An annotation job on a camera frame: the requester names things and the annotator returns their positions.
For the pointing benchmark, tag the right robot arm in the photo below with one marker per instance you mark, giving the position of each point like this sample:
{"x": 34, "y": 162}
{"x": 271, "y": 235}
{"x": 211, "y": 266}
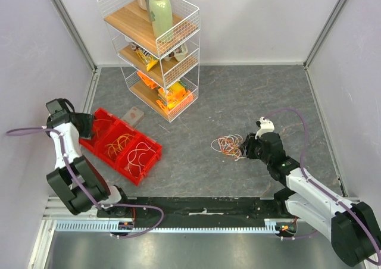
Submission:
{"x": 351, "y": 228}

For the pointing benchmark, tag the grey slotted cable duct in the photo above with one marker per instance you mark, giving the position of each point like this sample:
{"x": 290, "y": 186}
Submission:
{"x": 106, "y": 226}

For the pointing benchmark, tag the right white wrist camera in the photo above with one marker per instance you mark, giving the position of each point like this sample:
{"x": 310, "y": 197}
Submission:
{"x": 265, "y": 126}

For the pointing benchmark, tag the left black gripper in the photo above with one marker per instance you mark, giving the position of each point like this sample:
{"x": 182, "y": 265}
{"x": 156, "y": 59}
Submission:
{"x": 87, "y": 119}

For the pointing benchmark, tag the pale green bottle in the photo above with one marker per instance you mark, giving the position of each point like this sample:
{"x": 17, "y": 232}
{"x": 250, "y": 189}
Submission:
{"x": 162, "y": 20}

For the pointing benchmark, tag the yellow M&M candy bag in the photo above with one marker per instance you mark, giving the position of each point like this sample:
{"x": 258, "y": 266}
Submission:
{"x": 147, "y": 58}

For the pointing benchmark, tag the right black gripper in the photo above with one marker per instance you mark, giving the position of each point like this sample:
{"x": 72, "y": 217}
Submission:
{"x": 248, "y": 147}

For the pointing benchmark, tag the orange yellow snack boxes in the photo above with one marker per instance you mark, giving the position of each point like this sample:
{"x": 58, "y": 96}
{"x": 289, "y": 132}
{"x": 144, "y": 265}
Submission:
{"x": 172, "y": 97}

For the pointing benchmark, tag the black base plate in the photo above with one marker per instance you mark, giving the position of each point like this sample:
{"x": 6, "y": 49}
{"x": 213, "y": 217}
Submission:
{"x": 201, "y": 212}

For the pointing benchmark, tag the flat orange box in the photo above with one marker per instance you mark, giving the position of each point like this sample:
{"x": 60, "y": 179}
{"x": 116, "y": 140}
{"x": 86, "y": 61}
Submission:
{"x": 150, "y": 83}

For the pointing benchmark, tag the white wire shelf rack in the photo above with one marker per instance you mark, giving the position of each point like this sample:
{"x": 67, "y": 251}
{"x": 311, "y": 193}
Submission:
{"x": 128, "y": 23}

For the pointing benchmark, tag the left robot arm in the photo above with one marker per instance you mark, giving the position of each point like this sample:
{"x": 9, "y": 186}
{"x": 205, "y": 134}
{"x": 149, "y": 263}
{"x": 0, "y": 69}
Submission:
{"x": 74, "y": 179}

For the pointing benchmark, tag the red compartment bin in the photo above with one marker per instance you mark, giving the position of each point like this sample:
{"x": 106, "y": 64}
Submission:
{"x": 126, "y": 150}

